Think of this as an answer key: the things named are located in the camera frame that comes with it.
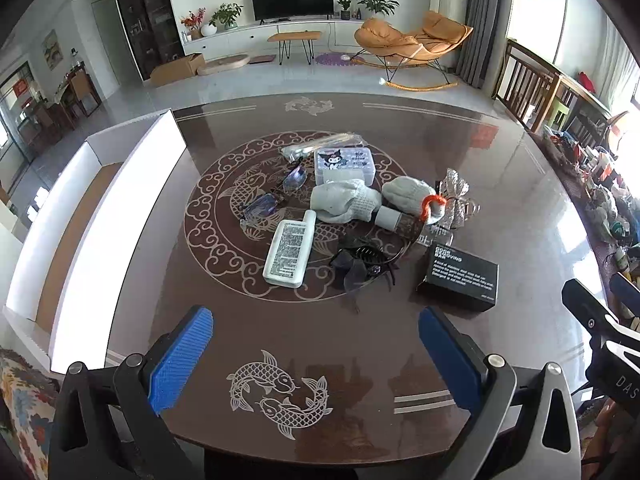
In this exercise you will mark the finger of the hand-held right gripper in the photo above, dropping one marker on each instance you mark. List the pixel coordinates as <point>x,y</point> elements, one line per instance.
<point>629,292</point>
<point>587,302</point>

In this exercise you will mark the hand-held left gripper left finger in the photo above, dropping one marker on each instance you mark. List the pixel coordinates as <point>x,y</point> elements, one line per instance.
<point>182,355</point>

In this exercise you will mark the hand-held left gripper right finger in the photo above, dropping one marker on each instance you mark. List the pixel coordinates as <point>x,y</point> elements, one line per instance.
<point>447,355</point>

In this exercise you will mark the black printed box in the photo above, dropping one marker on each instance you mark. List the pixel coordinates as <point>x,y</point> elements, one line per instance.
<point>460,275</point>

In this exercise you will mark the white bottle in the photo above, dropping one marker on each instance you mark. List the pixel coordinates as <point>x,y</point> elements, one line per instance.
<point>287,252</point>

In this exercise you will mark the clear hair claw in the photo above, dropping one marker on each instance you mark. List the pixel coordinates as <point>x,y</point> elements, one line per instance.
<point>470,207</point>

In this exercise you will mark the white cardboard box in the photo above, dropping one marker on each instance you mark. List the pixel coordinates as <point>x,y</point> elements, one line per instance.
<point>70,240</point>

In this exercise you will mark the white knit glove orange cuff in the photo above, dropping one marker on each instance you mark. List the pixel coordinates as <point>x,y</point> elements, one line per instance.
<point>407,195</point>

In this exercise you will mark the rhinestone hair bow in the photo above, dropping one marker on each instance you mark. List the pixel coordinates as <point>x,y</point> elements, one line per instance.
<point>452,187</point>

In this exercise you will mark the eyeglasses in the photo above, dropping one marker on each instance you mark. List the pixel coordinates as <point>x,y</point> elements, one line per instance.
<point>295,176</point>

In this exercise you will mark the clear plastic box cartoon print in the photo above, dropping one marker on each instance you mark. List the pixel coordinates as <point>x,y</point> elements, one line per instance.
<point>345,165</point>

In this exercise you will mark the pile of cluttered household goods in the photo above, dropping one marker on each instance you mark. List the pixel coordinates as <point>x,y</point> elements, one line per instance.
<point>595,195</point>

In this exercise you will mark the wooden slatted chair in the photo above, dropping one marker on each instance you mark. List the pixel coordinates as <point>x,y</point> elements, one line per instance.
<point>525,85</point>

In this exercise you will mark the dining table with chairs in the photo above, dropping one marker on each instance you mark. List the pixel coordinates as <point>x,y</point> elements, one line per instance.
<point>80,92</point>

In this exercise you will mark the brown cardboard box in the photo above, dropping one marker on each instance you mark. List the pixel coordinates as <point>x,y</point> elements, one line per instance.
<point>175,70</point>

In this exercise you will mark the oval beige scratcher board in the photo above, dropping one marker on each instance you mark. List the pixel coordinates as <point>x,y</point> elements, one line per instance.
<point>225,63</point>

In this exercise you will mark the grey curtain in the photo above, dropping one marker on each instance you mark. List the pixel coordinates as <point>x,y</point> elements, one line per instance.
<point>480,20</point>

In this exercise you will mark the dark floor mat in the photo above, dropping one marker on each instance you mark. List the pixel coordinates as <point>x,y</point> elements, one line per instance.
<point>262,59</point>

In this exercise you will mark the purple round mat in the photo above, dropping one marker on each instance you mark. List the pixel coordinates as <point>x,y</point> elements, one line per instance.
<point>334,58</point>

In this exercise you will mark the orange rocking chair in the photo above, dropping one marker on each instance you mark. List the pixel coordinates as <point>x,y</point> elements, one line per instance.
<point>400,40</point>

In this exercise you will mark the white interior door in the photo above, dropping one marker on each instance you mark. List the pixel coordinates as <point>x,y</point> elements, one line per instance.
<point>106,45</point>

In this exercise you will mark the white television cabinet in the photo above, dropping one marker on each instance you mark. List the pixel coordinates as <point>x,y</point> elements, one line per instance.
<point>235,40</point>

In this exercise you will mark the white round vase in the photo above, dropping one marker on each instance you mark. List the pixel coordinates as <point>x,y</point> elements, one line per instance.
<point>208,30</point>

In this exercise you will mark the red flower bouquet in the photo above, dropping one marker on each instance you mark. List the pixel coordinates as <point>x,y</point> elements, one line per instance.
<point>192,20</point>

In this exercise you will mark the wooden bench hairpin legs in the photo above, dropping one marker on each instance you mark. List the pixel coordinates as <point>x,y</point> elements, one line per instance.
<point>294,36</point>

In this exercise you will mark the dark glass display cabinet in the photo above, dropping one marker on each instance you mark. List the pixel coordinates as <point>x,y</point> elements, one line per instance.
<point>145,15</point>

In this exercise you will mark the green potted plant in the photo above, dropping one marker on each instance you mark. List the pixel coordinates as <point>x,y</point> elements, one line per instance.
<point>227,14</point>

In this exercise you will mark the large leafy potted plant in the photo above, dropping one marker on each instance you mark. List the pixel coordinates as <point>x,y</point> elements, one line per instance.
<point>377,2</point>

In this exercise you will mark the small potted plant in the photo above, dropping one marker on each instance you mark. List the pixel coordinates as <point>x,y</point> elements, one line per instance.
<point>344,7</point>

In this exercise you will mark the black television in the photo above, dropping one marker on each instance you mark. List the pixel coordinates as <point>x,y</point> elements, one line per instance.
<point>292,0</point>

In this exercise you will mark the framed wall painting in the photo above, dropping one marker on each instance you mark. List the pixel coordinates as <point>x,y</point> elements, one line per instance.
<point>51,50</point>

